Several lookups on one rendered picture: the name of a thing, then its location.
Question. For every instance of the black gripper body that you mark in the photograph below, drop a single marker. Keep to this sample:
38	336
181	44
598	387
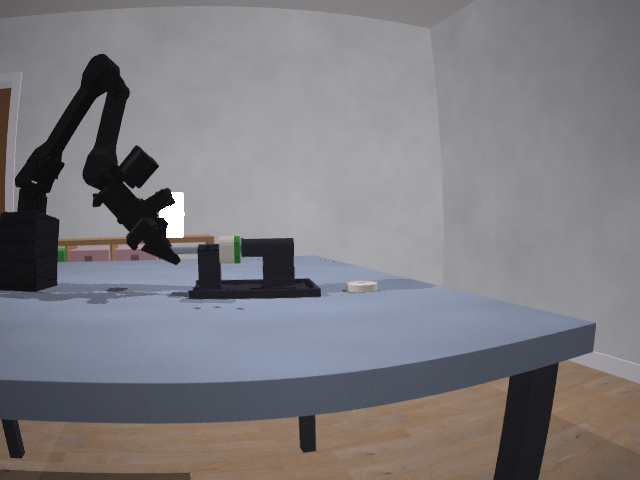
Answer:
129	215

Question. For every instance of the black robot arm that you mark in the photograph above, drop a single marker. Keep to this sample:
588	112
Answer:
101	166

